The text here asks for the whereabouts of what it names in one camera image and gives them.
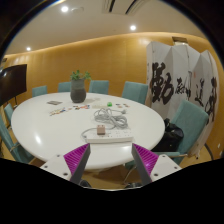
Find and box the colourful cards row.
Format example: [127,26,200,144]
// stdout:
[49,104,90,116]

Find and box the white power strip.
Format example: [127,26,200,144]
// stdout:
[86,129,133,144]

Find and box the white oval table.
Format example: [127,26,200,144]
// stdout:
[11,92,165,161]

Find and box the grey plant pot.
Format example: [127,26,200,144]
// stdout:
[70,79,86,103]

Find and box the teal chair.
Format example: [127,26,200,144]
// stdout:
[0,116,34,164]
[32,86,47,97]
[122,81,148,104]
[58,82,71,92]
[4,104,14,122]
[89,80,109,94]
[151,100,209,164]

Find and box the pink charger plug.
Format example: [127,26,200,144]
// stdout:
[97,125,105,135]

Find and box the black bag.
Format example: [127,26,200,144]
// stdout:
[152,118,184,152]

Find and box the teal chair far left back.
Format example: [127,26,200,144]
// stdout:
[32,86,47,97]

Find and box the white coiled power cable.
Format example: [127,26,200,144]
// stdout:
[80,107,130,140]

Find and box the dark booklet on table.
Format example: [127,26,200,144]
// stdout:
[47,101,62,105]

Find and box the gripper purple and grey right finger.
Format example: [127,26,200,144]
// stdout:
[132,143,159,185]

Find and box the teal chair back right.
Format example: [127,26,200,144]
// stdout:
[122,81,148,104]

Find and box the teal chair left near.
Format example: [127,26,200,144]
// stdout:
[0,116,34,164]

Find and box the white calligraphy folding screen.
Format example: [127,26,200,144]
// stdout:
[146,41,219,155]

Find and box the teal chair right near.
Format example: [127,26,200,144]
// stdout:
[151,100,209,164]

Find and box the green potted plant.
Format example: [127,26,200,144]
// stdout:
[70,70,91,80]

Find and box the teal chair left middle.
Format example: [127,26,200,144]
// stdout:
[4,104,14,122]

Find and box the teal chair back middle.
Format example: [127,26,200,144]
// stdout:
[89,80,109,94]

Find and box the gripper purple and grey left finger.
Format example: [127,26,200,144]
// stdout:
[64,144,90,184]

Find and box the black wall television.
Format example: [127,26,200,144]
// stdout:
[0,64,27,106]

